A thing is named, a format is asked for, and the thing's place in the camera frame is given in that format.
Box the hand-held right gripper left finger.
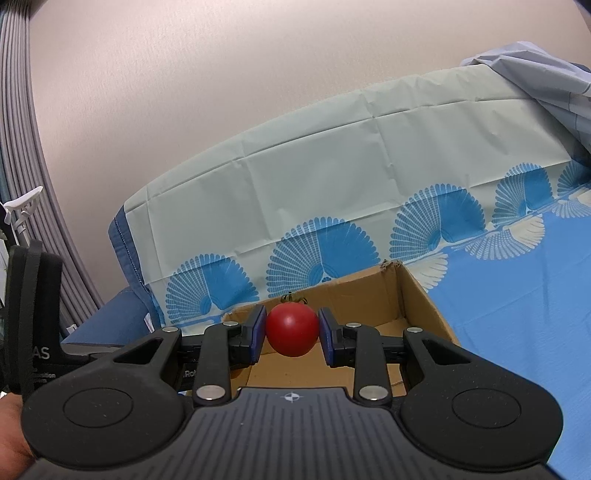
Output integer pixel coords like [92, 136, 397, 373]
[117, 305, 267, 408]

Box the pale blue printed blanket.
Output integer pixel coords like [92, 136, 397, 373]
[462, 41, 591, 158]

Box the white plastic clip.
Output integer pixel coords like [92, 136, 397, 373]
[0, 185, 44, 245]

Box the cardboard box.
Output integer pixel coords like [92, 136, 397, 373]
[222, 259, 462, 398]

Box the blue fan-print sheet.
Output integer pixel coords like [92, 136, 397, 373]
[124, 65, 591, 480]

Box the person's left hand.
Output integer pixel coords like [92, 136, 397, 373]
[0, 394, 35, 472]

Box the blue armrest cushion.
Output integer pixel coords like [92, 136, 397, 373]
[60, 284, 162, 348]

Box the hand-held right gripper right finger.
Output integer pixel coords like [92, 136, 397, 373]
[318, 307, 467, 408]

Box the red tomato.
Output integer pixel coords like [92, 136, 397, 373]
[265, 292, 320, 358]

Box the blue stitched backrest cushion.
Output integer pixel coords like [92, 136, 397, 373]
[108, 203, 153, 296]

